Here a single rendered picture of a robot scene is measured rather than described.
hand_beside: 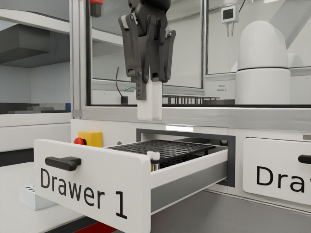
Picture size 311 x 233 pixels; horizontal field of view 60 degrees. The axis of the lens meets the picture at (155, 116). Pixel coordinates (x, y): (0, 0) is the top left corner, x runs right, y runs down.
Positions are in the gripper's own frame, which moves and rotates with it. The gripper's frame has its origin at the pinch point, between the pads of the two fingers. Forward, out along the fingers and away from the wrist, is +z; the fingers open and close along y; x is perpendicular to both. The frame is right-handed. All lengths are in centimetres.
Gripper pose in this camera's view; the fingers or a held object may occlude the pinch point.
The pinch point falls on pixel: (149, 101)
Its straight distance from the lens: 48.1
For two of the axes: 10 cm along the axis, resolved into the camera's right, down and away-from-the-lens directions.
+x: 7.8, 0.3, -6.3
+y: -6.3, 0.3, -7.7
